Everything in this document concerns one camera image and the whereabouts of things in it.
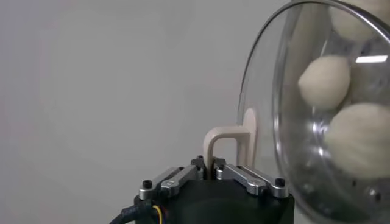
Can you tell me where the stainless steel steamer basket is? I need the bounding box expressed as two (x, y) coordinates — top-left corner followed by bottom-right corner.
(272, 0), (390, 224)

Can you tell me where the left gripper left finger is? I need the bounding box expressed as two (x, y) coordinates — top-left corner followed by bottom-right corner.
(138, 155), (205, 201)

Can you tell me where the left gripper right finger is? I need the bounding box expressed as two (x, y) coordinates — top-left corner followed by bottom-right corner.
(213, 156), (289, 199)

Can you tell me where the white steamed baozi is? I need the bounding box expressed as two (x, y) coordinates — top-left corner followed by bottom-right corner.
(323, 102), (390, 180)
(297, 54), (352, 110)
(328, 0), (390, 42)

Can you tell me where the round glass pot lid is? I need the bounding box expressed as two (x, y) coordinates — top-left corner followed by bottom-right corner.
(202, 0), (390, 224)

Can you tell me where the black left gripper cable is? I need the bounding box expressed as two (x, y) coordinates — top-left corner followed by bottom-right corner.
(109, 202), (167, 224)

